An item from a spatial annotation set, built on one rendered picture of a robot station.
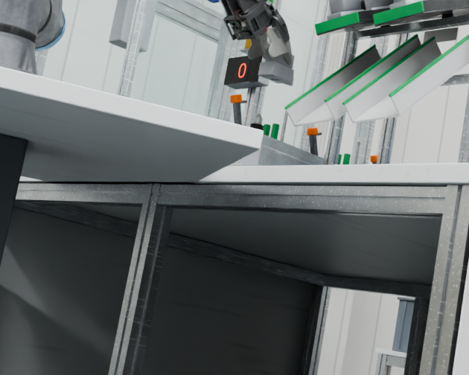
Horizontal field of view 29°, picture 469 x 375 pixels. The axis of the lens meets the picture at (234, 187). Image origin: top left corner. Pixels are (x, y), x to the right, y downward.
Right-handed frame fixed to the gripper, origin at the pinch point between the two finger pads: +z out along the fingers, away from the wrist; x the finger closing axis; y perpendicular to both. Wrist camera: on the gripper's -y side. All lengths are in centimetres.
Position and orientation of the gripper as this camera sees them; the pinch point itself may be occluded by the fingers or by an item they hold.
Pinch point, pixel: (281, 58)
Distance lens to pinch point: 197.9
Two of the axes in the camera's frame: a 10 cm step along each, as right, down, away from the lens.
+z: 4.0, 8.1, 4.3
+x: 6.8, 0.5, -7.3
